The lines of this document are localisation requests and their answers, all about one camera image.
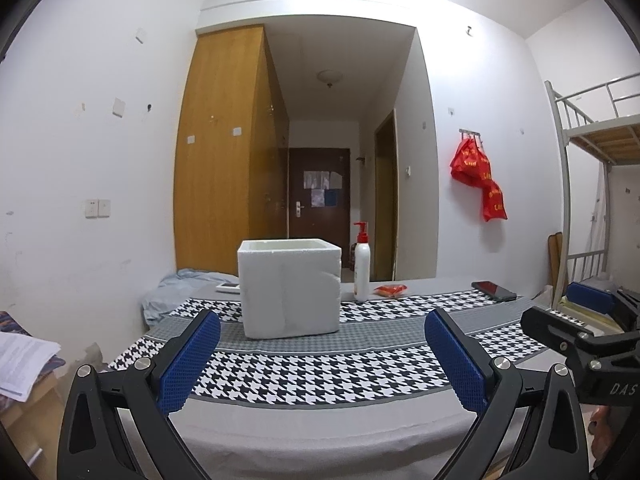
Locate white red pump bottle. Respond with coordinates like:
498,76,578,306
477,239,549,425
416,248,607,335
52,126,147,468
354,221,371,302

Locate ceiling lamp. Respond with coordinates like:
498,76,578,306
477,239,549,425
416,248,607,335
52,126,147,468
316,70,344,88

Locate white wall switches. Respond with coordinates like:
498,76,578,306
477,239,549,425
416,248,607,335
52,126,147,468
84,200,112,219

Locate stack of papers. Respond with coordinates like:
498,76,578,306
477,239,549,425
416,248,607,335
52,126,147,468
0,333,61,402

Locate person's right hand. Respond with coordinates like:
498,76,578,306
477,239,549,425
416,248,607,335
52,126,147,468
588,406,614,465

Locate wooden boards against wall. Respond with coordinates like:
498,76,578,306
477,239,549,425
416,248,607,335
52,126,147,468
547,232,563,287

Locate dark brown entrance door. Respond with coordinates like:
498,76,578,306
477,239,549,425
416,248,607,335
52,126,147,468
288,148,350,266

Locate light blue cloth heap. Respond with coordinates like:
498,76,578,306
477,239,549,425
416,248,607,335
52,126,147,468
141,269,239,327

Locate wall hook rack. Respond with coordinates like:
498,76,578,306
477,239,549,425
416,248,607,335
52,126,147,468
459,128,482,138

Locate red plastic bags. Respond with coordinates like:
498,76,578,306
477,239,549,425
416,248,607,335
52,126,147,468
449,136,508,222

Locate metal bunk bed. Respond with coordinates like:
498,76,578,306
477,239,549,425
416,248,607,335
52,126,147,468
544,74,639,309

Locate wooden wardrobe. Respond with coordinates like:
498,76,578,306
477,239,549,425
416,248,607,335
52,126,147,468
174,25,288,274

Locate red orange snack packet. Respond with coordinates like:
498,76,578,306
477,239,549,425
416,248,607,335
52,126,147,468
373,284,408,298

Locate white remote control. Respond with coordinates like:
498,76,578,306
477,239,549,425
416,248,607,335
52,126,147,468
216,283,240,295

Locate white styrofoam box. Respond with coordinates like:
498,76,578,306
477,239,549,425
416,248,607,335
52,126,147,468
238,238,342,339

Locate houndstooth table cloth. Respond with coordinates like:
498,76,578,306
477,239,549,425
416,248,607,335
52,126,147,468
110,289,544,408

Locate black smartphone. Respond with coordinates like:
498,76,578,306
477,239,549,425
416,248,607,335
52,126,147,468
472,281,518,302

